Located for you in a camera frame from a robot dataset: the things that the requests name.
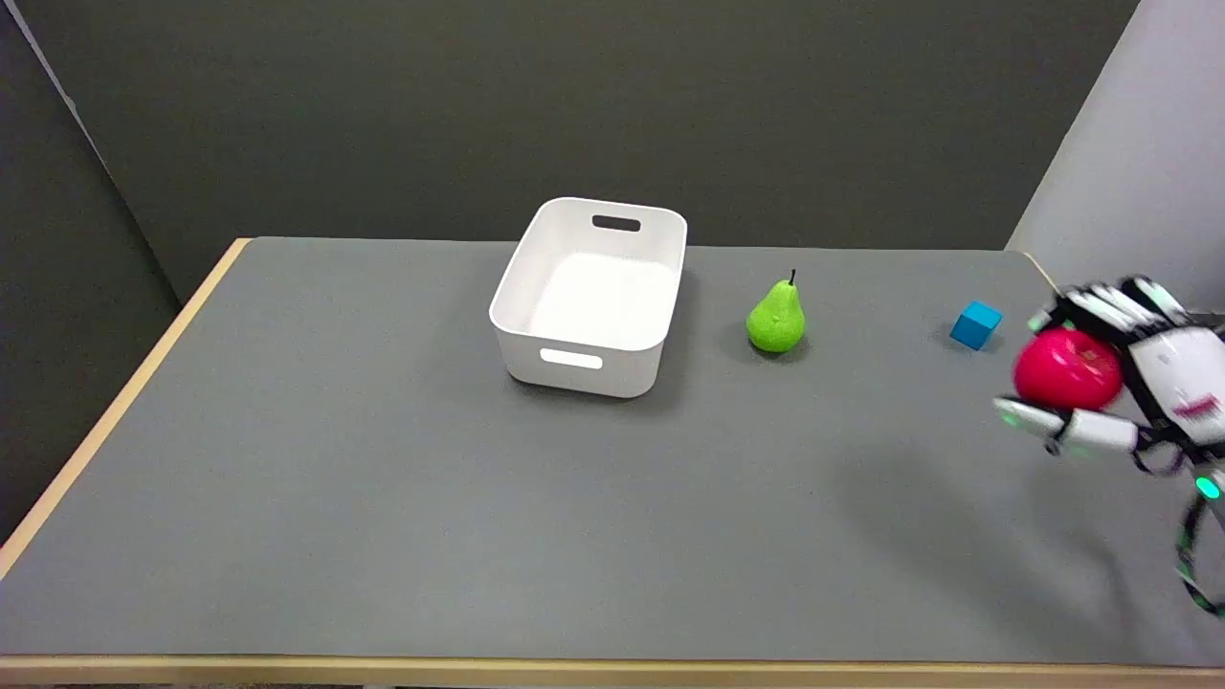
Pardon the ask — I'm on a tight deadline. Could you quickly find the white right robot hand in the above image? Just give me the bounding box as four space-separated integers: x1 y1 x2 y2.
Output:
992 276 1225 476

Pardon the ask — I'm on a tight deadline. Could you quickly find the red apple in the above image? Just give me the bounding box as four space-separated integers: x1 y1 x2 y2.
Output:
1013 327 1125 411

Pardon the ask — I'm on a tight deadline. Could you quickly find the white plastic box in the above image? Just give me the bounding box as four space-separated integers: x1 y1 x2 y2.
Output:
488 197 689 399

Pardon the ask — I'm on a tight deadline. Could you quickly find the blue cube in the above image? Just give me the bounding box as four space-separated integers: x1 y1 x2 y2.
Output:
949 301 1004 352

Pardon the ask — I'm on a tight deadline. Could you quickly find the green pear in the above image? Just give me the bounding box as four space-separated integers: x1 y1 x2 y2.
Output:
746 270 807 355

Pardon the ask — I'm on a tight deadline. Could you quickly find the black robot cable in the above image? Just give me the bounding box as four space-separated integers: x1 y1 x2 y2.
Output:
1175 493 1225 616

